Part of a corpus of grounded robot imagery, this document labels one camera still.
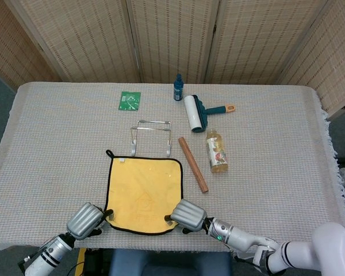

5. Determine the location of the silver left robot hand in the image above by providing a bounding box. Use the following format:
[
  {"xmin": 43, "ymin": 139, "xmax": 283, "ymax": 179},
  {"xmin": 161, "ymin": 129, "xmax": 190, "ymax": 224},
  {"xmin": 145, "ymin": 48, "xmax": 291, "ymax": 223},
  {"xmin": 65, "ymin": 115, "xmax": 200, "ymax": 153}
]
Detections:
[{"xmin": 66, "ymin": 202, "xmax": 115, "ymax": 241}]

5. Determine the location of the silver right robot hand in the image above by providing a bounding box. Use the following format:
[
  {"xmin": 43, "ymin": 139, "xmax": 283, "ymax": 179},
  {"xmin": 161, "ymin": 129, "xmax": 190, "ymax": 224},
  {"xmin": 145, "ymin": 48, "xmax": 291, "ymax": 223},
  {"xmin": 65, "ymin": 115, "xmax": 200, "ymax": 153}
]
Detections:
[{"xmin": 164, "ymin": 199, "xmax": 209, "ymax": 234}]

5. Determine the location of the yellow cloth black trim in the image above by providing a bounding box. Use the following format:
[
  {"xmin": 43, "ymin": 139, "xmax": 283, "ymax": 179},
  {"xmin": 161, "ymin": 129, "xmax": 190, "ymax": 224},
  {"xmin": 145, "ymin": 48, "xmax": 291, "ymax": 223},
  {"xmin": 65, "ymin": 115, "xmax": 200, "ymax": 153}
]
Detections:
[{"xmin": 104, "ymin": 149, "xmax": 184, "ymax": 236}]

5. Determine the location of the yellow strip under table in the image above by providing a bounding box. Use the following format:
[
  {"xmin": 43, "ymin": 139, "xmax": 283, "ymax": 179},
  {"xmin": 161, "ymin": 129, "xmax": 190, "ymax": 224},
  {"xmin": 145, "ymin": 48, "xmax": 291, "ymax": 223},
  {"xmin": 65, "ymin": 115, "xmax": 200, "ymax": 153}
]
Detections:
[{"xmin": 74, "ymin": 247, "xmax": 87, "ymax": 276}]

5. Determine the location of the blue chair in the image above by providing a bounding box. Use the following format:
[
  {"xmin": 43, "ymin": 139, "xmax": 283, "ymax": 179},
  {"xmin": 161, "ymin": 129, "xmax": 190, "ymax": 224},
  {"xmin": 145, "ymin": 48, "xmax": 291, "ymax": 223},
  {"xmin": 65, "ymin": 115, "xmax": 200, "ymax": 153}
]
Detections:
[{"xmin": 109, "ymin": 248, "xmax": 233, "ymax": 276}]

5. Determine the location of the wooden rolling pin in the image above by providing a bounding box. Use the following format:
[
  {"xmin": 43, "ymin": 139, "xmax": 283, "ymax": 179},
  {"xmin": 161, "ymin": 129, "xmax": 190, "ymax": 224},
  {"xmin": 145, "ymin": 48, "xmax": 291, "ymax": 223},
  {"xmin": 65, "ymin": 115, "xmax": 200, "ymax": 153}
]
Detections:
[{"xmin": 177, "ymin": 136, "xmax": 209, "ymax": 194}]

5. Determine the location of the yellow drink bottle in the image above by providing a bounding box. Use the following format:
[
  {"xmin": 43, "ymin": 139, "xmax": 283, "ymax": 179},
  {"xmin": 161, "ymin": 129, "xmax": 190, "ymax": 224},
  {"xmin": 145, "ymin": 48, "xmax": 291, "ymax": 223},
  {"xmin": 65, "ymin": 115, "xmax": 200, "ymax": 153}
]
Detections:
[{"xmin": 206, "ymin": 128, "xmax": 229, "ymax": 174}]

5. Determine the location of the woven grey tablecloth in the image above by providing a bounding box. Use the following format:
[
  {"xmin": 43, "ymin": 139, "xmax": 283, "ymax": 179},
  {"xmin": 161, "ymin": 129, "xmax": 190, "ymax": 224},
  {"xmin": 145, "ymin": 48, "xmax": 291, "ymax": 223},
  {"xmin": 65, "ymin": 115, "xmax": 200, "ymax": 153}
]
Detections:
[{"xmin": 0, "ymin": 81, "xmax": 345, "ymax": 256}]

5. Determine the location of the teal lint roller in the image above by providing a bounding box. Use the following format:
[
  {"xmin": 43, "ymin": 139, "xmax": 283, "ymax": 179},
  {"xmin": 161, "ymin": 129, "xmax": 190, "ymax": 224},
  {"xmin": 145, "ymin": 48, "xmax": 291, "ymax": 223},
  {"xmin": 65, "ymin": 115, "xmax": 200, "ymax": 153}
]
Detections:
[{"xmin": 183, "ymin": 94, "xmax": 237, "ymax": 133}]

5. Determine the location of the blue spray bottle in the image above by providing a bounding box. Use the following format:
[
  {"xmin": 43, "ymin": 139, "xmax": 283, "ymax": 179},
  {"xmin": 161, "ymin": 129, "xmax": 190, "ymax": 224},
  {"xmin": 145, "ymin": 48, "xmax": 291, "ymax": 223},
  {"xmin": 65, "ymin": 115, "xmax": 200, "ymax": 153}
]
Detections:
[{"xmin": 172, "ymin": 73, "xmax": 185, "ymax": 101}]

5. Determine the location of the green circuit board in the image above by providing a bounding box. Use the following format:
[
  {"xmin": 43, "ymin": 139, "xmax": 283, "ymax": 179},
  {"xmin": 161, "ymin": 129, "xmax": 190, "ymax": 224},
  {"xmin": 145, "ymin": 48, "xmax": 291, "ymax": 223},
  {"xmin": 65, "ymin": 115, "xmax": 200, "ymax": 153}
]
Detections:
[{"xmin": 117, "ymin": 91, "xmax": 142, "ymax": 112}]

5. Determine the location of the woven folding screen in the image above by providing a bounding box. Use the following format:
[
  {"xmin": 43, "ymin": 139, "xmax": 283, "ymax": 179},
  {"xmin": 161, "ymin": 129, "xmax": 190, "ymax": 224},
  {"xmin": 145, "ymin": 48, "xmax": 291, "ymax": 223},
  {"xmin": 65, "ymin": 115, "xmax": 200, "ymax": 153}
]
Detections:
[{"xmin": 0, "ymin": 0, "xmax": 345, "ymax": 120}]

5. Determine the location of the black cable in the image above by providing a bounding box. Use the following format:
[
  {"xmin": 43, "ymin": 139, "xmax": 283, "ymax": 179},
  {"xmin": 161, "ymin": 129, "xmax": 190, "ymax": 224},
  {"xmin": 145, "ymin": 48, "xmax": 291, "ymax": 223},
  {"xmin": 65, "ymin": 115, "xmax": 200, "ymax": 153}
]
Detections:
[{"xmin": 66, "ymin": 263, "xmax": 86, "ymax": 276}]

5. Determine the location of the metal wire rack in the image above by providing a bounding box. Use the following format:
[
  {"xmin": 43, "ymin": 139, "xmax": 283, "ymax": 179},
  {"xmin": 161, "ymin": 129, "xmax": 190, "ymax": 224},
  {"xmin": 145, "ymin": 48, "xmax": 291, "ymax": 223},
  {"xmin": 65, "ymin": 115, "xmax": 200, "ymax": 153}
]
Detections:
[{"xmin": 129, "ymin": 119, "xmax": 173, "ymax": 158}]

